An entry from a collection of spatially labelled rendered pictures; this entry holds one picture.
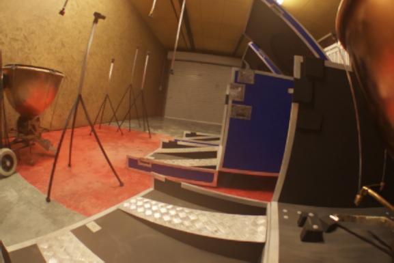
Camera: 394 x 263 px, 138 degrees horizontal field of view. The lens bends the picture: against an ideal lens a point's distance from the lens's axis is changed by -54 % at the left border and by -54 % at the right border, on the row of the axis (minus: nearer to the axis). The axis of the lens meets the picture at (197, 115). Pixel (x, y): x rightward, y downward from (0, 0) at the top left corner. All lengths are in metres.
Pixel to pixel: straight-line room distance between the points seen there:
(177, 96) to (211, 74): 1.78
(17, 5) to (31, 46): 0.61
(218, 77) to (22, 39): 6.81
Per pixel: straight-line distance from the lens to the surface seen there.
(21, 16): 2.56
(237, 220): 0.79
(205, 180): 1.33
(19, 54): 2.50
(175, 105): 7.24
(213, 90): 7.17
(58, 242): 0.82
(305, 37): 1.56
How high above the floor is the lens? 0.62
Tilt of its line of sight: 3 degrees down
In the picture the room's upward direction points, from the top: 7 degrees clockwise
